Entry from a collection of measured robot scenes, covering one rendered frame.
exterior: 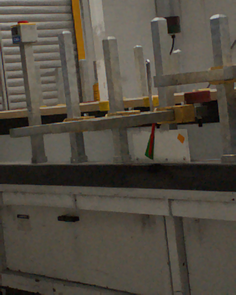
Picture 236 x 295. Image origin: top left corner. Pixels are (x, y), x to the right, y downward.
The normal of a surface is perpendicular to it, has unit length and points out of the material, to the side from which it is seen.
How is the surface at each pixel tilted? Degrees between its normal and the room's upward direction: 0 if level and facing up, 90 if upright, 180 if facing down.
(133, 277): 90
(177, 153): 90
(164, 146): 90
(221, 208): 90
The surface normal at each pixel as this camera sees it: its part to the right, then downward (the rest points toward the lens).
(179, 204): -0.78, 0.12
